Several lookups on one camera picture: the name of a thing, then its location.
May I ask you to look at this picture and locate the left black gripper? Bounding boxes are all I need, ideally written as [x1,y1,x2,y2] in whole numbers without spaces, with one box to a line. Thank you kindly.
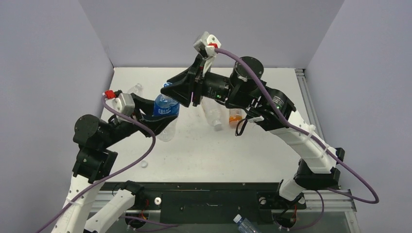
[103,93,178,147]

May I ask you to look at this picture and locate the clear bottle blue label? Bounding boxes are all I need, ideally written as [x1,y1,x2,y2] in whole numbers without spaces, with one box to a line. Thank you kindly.
[153,83,181,143]

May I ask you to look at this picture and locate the clear bottle blue-white cap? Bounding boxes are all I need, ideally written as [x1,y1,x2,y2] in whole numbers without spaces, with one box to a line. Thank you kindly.
[127,83,144,96]

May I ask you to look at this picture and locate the large clear bottle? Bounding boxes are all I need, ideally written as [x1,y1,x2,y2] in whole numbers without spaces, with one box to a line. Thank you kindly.
[201,98,223,131]

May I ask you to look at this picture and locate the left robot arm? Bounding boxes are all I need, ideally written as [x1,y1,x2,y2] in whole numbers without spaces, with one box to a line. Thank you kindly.
[52,90,177,233]

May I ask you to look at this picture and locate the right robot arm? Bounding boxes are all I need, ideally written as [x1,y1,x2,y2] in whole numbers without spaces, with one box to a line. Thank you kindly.
[161,55,344,207]

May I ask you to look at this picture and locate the orange drink bottle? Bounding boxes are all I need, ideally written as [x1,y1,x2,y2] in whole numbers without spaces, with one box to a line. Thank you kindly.
[228,109,243,129]

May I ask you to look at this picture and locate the water bottle under table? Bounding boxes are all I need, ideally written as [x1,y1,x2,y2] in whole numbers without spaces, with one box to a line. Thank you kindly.
[233,214,260,233]

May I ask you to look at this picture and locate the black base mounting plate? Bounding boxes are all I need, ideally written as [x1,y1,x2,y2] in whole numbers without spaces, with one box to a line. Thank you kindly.
[129,182,307,224]

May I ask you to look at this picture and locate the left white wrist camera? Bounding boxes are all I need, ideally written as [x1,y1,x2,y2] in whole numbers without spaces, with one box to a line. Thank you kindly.
[102,90,135,123]

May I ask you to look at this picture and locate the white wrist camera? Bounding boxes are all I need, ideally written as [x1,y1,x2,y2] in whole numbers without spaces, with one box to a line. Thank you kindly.
[193,31,222,77]
[102,90,135,123]

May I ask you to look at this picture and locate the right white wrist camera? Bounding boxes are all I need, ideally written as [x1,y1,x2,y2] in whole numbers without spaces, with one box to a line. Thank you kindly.
[193,31,222,77]

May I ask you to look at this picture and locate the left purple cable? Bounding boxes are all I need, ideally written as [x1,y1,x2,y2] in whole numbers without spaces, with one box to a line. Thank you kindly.
[35,96,178,233]

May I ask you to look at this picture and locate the aluminium frame rail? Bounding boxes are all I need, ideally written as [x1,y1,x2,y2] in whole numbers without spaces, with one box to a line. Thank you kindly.
[295,69,324,140]

